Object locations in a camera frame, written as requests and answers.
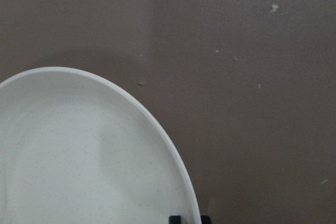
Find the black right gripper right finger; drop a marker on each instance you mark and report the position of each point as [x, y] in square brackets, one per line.
[205, 219]

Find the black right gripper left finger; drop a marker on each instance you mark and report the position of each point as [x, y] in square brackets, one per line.
[175, 220]

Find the round white plate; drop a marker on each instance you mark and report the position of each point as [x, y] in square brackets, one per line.
[76, 148]

